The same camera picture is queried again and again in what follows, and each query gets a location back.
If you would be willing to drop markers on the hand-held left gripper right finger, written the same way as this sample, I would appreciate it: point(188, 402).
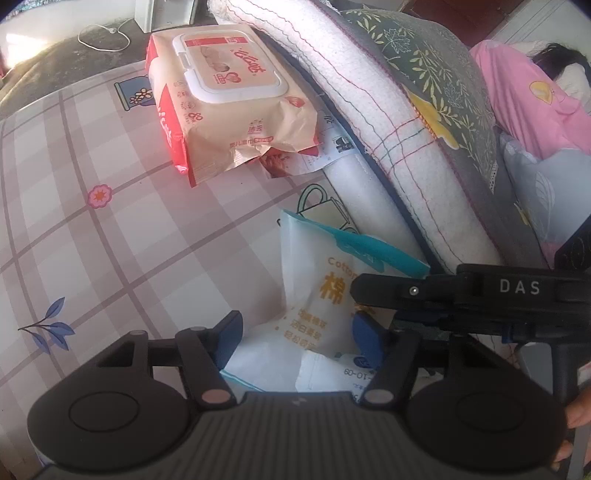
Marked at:
point(367, 339)

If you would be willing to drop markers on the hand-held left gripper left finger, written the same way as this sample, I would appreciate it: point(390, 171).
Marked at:
point(229, 339)

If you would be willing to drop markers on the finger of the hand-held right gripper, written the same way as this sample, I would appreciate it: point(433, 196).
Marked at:
point(392, 290)

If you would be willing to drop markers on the white teal cotton tissue pack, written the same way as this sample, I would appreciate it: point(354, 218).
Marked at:
point(318, 300)

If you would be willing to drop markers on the person's right hand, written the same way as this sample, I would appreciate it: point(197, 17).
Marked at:
point(581, 408)

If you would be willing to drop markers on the light blue pillow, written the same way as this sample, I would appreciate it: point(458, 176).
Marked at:
point(545, 184)

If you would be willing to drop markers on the printed paper sheet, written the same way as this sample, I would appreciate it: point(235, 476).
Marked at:
point(334, 147)

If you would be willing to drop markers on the red white flat packet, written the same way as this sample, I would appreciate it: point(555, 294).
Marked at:
point(284, 161)

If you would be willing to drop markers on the plaid bed sheet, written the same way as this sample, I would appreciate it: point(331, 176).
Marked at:
point(92, 221)

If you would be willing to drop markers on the white quilted blanket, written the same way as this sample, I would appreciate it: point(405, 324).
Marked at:
point(369, 106)

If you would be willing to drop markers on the grey leaf print quilt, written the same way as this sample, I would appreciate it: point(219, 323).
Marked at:
point(443, 92)

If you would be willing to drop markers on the white pillow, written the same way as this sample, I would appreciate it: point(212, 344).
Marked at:
point(575, 76)

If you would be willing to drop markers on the peach wet wipes pack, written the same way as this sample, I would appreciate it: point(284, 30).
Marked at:
point(221, 97)

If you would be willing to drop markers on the white appliance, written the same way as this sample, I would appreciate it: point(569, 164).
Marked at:
point(161, 14)

